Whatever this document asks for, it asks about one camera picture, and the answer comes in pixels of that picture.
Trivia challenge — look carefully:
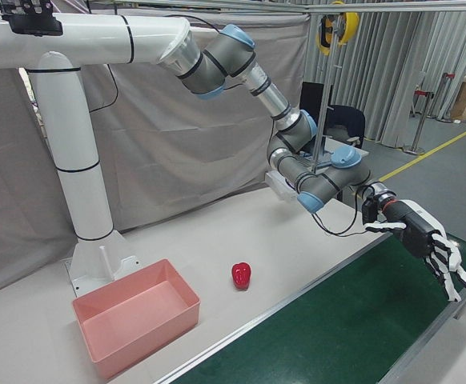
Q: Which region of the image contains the black head camera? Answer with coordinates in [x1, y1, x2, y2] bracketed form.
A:
[0, 0, 64, 37]

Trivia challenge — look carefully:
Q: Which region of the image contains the white robot torso stand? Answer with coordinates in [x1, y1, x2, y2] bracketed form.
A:
[0, 11, 192, 295]

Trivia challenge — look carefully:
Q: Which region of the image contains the yellow cable reel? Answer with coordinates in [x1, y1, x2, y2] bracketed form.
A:
[315, 10, 360, 57]

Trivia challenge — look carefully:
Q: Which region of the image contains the grey backdrop cloth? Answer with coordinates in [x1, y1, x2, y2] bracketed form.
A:
[0, 10, 312, 301]

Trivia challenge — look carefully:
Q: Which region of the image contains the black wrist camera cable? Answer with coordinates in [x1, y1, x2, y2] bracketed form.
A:
[311, 187, 368, 238]

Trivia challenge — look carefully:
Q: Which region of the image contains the green conveyor belt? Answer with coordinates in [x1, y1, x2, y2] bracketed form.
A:
[152, 223, 466, 384]

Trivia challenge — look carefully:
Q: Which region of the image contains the silver stanchion post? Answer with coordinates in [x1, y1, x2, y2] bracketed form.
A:
[403, 90, 427, 155]

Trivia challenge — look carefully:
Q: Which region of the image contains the black monitor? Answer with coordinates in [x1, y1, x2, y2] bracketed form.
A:
[299, 81, 324, 121]

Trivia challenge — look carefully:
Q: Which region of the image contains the black torso cable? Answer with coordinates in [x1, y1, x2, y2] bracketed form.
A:
[88, 63, 120, 114]

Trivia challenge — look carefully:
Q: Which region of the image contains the white flat device box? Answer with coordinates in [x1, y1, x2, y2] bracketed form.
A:
[264, 170, 298, 203]

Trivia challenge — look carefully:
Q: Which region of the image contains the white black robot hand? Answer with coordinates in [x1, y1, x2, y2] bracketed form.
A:
[363, 198, 466, 304]

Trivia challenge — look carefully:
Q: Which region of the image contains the pink plastic basket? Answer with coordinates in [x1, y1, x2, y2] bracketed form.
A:
[71, 258, 202, 381]

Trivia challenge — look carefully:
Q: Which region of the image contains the black office chair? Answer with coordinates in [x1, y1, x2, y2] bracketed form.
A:
[324, 104, 366, 150]

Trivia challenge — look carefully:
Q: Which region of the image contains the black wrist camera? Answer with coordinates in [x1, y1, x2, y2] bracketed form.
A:
[360, 194, 380, 225]

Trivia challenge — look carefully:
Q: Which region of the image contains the aluminium profile frame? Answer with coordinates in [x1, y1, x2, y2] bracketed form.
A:
[88, 0, 466, 173]

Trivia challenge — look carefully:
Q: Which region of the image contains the red bell pepper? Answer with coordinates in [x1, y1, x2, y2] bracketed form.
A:
[231, 262, 252, 291]

